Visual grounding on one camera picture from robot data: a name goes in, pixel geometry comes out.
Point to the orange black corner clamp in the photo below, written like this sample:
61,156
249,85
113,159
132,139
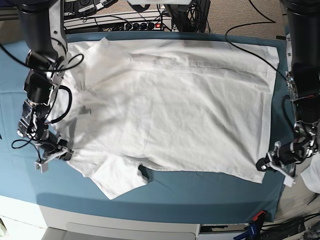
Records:
259,218

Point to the white T-shirt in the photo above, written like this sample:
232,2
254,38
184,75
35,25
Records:
167,105

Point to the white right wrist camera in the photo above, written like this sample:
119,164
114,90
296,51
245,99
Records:
43,164

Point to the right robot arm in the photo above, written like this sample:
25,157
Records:
42,23

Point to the blue spring clamp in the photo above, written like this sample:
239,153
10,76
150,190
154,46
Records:
252,233

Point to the white cloth at edge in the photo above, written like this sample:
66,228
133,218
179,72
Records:
311,176

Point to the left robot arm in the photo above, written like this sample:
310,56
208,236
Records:
303,82

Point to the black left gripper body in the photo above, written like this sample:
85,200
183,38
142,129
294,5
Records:
294,152

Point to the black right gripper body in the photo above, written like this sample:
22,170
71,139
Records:
44,141

